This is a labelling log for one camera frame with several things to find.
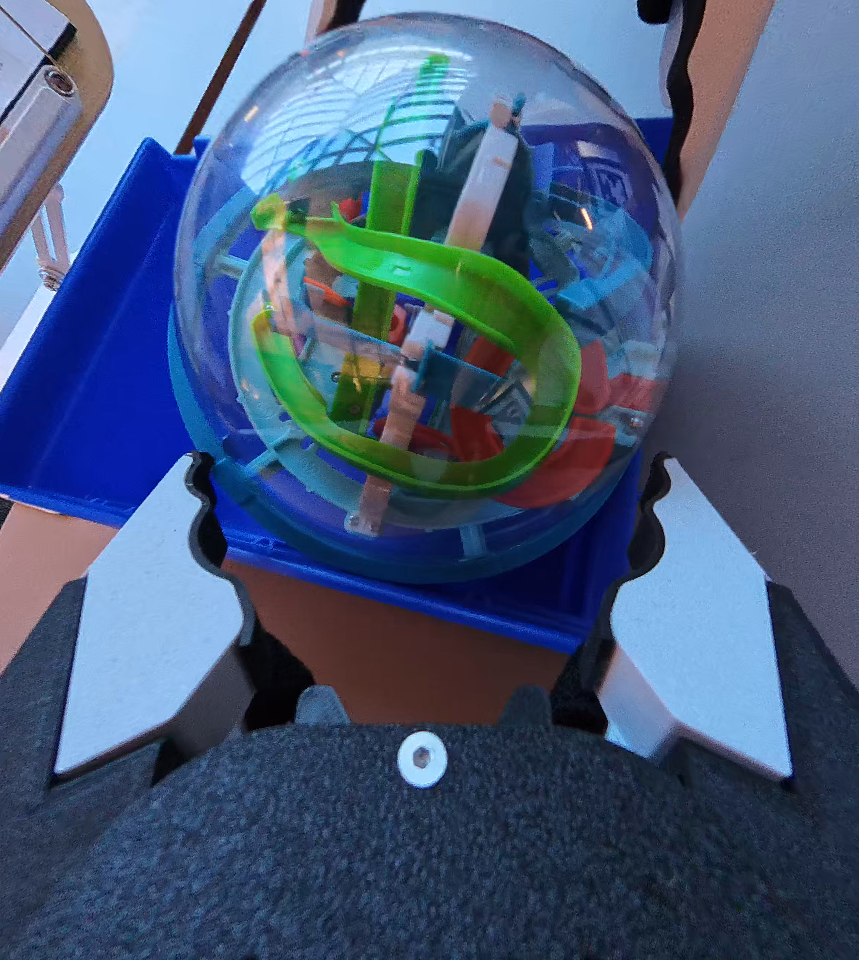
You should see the silver metal device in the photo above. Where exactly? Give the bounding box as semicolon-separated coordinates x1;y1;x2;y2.
0;0;116;354

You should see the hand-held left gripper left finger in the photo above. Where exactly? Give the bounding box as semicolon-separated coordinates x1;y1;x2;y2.
53;448;258;777

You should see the clear plastic maze ball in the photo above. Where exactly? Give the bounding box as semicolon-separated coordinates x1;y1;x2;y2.
167;11;686;586

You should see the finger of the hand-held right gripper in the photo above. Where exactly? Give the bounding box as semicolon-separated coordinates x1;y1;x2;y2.
638;0;777;220
303;0;371;42

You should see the blue plastic bin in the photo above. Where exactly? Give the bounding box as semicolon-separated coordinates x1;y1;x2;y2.
0;116;674;654

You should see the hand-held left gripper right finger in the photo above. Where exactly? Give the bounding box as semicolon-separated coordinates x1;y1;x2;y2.
593;452;796;783

